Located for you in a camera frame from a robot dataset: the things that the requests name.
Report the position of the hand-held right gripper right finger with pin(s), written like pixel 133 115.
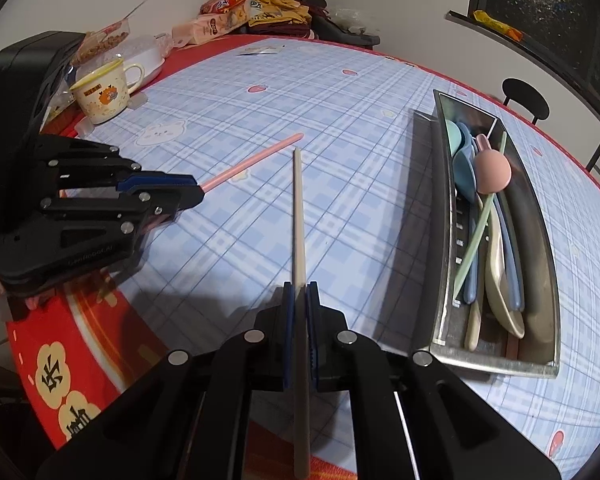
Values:
pixel 312 340

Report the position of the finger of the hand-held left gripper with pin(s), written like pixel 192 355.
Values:
pixel 155 183
pixel 155 202

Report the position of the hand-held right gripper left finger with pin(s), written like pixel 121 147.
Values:
pixel 289 330

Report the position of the beige chopstick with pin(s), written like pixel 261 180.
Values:
pixel 472 330
pixel 298 235

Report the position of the beige spoon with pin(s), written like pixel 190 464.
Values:
pixel 502 305

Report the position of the blue chopstick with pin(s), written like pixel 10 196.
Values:
pixel 507 260

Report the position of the stainless steel utensil tray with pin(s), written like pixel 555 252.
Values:
pixel 524 270

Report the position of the blue spoon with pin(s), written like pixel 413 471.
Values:
pixel 463 175

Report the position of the pink spoon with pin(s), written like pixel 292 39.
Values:
pixel 492 172

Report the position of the green spoon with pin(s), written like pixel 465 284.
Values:
pixel 452 137

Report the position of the cream printed mug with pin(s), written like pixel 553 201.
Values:
pixel 102 97

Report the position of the clear snack bag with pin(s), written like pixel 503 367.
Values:
pixel 105 40

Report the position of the beige snack packet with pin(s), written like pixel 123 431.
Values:
pixel 205 27

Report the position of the white paper card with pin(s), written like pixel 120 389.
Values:
pixel 260 50

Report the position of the red tablecloth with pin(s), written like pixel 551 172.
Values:
pixel 80 360

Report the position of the blue plaid tablecloth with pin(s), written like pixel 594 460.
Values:
pixel 330 110

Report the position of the orange snack packet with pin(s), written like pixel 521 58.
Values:
pixel 225 2

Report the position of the yellow printed cloth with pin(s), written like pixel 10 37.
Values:
pixel 275 10

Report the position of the dark clothing pile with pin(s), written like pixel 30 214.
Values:
pixel 330 27

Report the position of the clear plastic bag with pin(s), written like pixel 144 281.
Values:
pixel 347 16

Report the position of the black round stool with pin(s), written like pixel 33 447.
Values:
pixel 524 95

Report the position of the yellow snack packet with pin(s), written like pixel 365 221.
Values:
pixel 494 24

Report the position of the dark window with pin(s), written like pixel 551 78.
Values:
pixel 554 0

